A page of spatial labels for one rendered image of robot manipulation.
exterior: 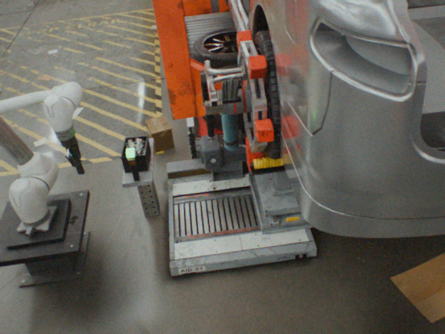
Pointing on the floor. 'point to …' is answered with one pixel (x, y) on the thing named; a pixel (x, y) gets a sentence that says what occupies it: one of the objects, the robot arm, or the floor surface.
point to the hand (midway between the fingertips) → (79, 168)
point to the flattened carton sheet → (425, 287)
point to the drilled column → (149, 199)
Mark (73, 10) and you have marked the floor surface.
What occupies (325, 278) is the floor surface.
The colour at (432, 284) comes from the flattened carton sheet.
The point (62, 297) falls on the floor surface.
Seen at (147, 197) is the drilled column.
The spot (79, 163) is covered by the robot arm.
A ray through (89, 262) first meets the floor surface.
